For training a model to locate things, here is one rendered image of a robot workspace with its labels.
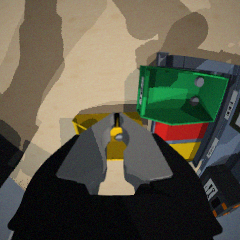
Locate green bin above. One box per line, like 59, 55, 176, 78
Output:
136, 65, 229, 126

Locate grey metal shelf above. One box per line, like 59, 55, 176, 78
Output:
150, 51, 240, 182

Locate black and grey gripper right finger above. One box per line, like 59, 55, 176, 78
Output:
118, 112, 223, 237

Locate yellow bin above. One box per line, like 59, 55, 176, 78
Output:
72, 112, 143, 161

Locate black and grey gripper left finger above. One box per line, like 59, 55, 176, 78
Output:
8, 112, 117, 231

